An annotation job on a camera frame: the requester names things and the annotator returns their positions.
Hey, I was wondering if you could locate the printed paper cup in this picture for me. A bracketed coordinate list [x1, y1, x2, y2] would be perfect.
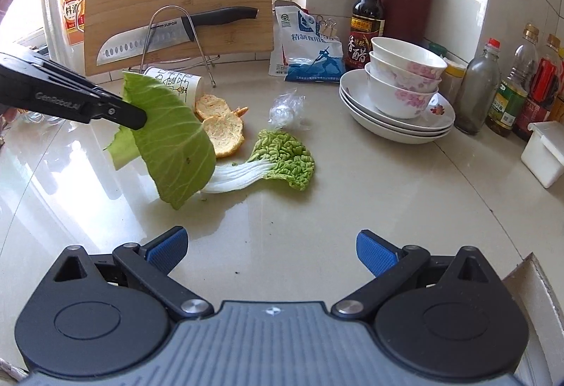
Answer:
[143, 66, 204, 110]

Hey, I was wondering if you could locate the black handled kitchen knife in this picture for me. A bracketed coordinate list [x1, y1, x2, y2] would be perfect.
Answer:
[96, 7, 258, 67]

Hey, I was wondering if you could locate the binder clip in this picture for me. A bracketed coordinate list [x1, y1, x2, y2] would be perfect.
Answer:
[315, 16, 338, 37]

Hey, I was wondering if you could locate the dark red knife block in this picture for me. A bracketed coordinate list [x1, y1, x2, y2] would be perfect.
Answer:
[379, 0, 433, 45]

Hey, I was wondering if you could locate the white lidded container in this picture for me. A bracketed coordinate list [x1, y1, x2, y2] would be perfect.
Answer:
[521, 122, 564, 188]

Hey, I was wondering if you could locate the orange peel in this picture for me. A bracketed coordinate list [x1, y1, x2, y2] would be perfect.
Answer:
[195, 94, 250, 122]
[203, 113, 246, 160]

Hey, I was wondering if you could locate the oil bottle with green label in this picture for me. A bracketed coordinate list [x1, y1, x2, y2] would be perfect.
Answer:
[485, 25, 540, 137]

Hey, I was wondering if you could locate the green cabbage leaf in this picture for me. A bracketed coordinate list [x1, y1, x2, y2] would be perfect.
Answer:
[103, 71, 216, 210]

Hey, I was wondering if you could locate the grey bottle with red cap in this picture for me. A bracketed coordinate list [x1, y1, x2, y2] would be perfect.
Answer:
[454, 38, 502, 135]

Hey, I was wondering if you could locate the metal wire rack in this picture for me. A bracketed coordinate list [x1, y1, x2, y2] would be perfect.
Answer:
[141, 5, 221, 88]

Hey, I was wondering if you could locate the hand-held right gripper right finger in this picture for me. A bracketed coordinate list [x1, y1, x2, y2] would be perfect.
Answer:
[330, 229, 503, 318]

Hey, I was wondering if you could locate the white and blue salt bag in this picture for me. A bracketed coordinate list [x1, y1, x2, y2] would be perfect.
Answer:
[269, 0, 347, 82]

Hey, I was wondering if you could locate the white floral bowl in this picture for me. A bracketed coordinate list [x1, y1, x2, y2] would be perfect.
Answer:
[371, 37, 448, 80]
[368, 51, 442, 98]
[365, 62, 440, 119]

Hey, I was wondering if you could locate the yellow lid jar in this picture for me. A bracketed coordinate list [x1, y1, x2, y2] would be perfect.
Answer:
[441, 57, 468, 105]

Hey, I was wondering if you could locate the clear glass bottle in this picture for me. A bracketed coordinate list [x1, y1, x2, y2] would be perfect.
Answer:
[18, 106, 67, 125]

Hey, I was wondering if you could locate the red label sauce bottle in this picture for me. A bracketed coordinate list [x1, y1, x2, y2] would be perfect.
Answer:
[513, 33, 562, 142]

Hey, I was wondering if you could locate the dark vinegar bottle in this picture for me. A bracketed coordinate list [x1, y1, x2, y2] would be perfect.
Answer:
[348, 0, 385, 72]

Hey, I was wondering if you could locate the napa cabbage leaf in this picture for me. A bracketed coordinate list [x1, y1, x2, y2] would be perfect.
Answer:
[200, 129, 315, 195]

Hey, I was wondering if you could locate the white plate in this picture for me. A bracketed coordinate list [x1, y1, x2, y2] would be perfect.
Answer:
[341, 102, 454, 139]
[346, 108, 453, 145]
[339, 69, 456, 132]

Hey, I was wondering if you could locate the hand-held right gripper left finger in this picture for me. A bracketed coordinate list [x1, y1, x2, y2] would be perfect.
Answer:
[53, 225, 214, 320]

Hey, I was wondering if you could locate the small clear plastic bag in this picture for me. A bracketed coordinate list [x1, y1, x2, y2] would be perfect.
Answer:
[269, 91, 306, 130]

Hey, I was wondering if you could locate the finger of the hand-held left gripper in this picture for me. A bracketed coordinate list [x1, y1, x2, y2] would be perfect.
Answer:
[90, 87, 148, 131]

